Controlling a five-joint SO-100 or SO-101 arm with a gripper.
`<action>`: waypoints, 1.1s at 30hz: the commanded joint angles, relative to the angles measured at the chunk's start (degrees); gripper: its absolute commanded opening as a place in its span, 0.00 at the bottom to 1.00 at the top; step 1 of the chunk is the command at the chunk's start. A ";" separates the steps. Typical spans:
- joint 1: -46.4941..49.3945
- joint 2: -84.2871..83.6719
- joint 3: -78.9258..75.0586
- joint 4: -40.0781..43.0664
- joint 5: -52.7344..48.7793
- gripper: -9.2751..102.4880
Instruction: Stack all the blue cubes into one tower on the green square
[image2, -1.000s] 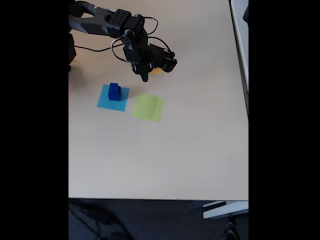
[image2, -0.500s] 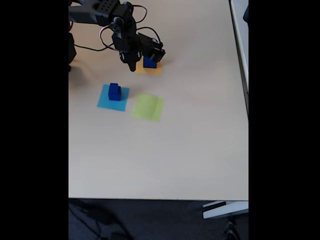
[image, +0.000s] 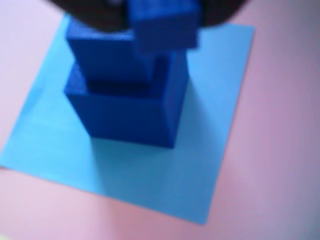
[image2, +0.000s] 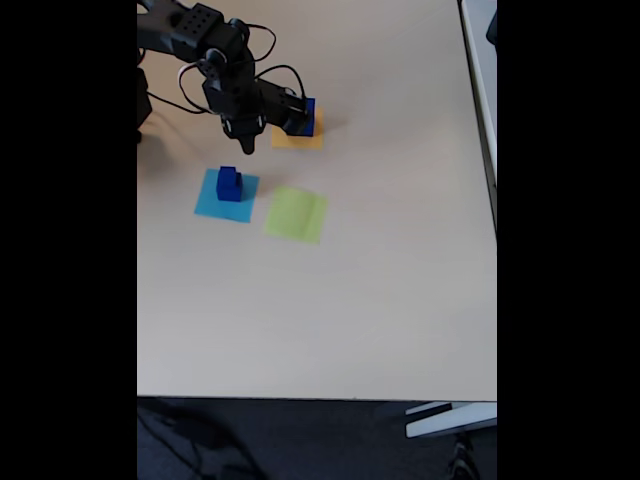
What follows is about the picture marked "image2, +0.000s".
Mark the large blue cube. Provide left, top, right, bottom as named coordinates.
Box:
left=298, top=97, right=317, bottom=138

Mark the orange paper square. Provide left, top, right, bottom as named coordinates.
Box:
left=271, top=107, right=325, bottom=150

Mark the light blue paper square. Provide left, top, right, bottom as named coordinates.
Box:
left=193, top=167, right=261, bottom=224

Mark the green paper square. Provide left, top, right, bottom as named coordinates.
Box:
left=263, top=185, right=330, bottom=246

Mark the medium blue cube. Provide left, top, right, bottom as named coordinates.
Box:
left=216, top=172, right=245, bottom=202

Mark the white table foot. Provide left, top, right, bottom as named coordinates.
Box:
left=404, top=401, right=498, bottom=440

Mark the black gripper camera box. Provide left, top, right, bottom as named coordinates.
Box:
left=258, top=79, right=309, bottom=136

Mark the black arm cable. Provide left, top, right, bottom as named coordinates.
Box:
left=178, top=60, right=211, bottom=115

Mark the black floor cable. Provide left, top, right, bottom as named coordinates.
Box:
left=137, top=399, right=261, bottom=480

